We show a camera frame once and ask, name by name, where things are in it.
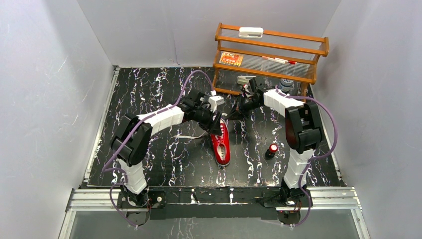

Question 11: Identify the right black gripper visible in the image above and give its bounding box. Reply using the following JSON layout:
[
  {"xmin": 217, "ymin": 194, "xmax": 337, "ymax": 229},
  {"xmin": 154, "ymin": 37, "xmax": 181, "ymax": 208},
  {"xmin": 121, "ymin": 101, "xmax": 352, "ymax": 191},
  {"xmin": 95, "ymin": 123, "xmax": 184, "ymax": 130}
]
[{"xmin": 225, "ymin": 93, "xmax": 262, "ymax": 120}]

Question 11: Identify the red canvas sneaker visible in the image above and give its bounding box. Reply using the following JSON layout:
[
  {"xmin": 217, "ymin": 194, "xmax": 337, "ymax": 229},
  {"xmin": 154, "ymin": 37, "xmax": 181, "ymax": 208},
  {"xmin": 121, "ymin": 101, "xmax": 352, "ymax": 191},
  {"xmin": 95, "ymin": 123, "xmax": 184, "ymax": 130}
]
[{"xmin": 210, "ymin": 119, "xmax": 230, "ymax": 167}]

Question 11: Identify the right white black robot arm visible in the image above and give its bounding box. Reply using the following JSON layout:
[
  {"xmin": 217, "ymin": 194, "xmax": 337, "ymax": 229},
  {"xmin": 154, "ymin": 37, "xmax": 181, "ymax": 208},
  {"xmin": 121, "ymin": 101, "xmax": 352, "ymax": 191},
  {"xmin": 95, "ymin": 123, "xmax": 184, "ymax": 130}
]
[{"xmin": 226, "ymin": 78, "xmax": 323, "ymax": 206}]

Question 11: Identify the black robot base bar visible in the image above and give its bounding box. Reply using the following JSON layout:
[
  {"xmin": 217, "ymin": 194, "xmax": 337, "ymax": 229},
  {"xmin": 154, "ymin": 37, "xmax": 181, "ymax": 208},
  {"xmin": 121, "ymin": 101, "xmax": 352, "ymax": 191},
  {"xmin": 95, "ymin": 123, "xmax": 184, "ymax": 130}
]
[{"xmin": 117, "ymin": 186, "xmax": 312, "ymax": 221}]

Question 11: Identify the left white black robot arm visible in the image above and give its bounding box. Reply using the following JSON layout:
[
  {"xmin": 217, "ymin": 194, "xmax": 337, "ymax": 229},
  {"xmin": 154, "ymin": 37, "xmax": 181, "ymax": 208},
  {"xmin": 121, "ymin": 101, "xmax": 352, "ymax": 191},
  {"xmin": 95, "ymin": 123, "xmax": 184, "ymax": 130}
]
[{"xmin": 111, "ymin": 90, "xmax": 224, "ymax": 207}]

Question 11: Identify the white stapler on lower shelf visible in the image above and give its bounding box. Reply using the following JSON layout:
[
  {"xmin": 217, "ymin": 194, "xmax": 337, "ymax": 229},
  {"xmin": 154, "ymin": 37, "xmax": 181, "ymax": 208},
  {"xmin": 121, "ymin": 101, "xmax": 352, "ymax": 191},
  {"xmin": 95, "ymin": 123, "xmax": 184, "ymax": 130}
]
[{"xmin": 237, "ymin": 76, "xmax": 255, "ymax": 85}]

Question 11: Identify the white stapler on shelf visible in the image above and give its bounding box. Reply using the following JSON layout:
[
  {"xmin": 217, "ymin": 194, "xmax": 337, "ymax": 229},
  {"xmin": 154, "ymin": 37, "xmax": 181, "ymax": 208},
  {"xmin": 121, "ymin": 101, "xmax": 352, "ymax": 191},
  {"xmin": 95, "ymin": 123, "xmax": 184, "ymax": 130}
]
[
  {"xmin": 237, "ymin": 76, "xmax": 255, "ymax": 85},
  {"xmin": 238, "ymin": 27, "xmax": 264, "ymax": 39}
]

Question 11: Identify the small red capped bottle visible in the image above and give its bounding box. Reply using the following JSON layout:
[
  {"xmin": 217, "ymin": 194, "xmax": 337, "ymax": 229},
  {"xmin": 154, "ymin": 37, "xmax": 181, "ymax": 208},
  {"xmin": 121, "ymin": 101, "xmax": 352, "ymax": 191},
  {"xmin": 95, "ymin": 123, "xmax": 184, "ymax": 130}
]
[{"xmin": 265, "ymin": 143, "xmax": 278, "ymax": 159}]

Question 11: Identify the orange patterned card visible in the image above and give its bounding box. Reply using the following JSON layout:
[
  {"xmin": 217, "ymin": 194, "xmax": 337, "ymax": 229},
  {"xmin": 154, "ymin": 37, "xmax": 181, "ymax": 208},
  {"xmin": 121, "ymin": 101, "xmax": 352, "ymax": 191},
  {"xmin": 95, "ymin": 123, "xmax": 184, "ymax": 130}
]
[{"xmin": 219, "ymin": 51, "xmax": 243, "ymax": 66}]

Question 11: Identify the red white marker pen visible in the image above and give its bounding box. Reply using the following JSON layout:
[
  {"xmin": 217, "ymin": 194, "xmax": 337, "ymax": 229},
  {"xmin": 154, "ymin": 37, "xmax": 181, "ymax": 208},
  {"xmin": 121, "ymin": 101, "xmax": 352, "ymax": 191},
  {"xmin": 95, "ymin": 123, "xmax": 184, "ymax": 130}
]
[{"xmin": 262, "ymin": 56, "xmax": 296, "ymax": 65}]

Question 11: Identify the orange wooden shelf rack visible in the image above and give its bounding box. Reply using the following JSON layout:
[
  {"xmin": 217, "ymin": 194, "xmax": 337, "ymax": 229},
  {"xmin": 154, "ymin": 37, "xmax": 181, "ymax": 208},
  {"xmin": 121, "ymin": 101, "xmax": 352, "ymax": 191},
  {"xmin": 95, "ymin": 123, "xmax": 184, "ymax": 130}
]
[{"xmin": 212, "ymin": 22, "xmax": 330, "ymax": 96}]

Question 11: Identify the white stapler on top shelf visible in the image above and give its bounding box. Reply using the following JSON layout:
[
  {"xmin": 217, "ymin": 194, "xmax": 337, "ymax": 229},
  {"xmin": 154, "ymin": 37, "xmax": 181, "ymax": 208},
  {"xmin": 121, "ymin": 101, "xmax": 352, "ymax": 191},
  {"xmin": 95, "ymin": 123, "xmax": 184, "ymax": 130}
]
[{"xmin": 238, "ymin": 27, "xmax": 264, "ymax": 39}]

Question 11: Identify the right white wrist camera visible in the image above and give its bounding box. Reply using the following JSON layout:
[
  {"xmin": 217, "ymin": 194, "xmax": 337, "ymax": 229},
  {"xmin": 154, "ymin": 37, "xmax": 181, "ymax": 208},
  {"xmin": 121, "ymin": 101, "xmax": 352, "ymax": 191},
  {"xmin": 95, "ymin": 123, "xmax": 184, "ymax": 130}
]
[{"xmin": 241, "ymin": 84, "xmax": 252, "ymax": 98}]

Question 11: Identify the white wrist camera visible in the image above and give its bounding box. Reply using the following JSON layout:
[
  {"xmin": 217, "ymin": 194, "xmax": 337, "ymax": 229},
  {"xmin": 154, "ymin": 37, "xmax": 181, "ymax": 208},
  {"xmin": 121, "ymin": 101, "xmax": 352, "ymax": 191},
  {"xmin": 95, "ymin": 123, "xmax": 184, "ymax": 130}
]
[
  {"xmin": 241, "ymin": 84, "xmax": 252, "ymax": 98},
  {"xmin": 208, "ymin": 90, "xmax": 225, "ymax": 112}
]

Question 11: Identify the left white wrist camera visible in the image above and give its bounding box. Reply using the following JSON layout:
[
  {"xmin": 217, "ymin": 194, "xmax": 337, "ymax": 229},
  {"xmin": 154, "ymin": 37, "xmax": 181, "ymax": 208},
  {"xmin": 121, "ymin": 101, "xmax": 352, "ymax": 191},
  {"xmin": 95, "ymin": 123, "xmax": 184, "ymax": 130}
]
[{"xmin": 208, "ymin": 90, "xmax": 225, "ymax": 112}]

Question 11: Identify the aluminium frame rail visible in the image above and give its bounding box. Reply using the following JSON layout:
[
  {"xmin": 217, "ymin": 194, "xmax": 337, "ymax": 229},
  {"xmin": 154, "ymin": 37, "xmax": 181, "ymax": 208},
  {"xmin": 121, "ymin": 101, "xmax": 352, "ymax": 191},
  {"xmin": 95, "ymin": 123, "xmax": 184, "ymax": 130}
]
[{"xmin": 67, "ymin": 187, "xmax": 362, "ymax": 211}]

